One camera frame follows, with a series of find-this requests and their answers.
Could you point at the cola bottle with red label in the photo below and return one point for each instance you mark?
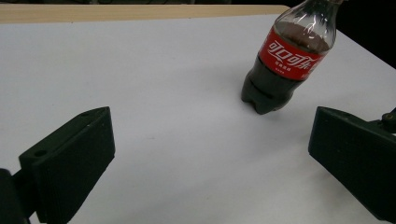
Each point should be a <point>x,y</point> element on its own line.
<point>289,56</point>

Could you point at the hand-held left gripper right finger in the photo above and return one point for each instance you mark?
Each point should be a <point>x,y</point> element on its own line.
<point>355,155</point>

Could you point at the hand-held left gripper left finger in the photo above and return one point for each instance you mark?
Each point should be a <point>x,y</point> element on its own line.
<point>71,161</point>

